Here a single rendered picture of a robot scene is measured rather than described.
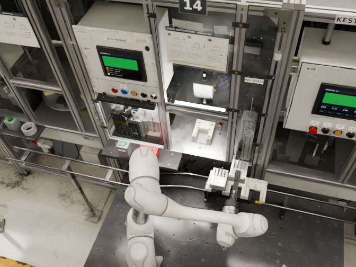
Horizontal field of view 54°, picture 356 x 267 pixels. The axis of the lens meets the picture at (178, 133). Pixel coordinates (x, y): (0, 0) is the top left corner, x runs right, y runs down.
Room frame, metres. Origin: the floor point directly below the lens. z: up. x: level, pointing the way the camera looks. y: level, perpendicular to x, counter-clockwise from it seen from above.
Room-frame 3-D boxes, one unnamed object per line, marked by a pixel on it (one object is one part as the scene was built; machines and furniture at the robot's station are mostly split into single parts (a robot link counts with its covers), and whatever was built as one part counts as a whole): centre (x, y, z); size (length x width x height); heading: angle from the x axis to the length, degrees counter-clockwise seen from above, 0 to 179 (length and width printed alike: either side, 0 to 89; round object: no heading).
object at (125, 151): (1.42, 0.36, 0.97); 0.08 x 0.08 x 0.12; 70
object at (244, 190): (1.12, -0.34, 0.84); 0.36 x 0.14 x 0.10; 70
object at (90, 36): (1.59, 0.24, 1.60); 0.42 x 0.29 x 0.46; 70
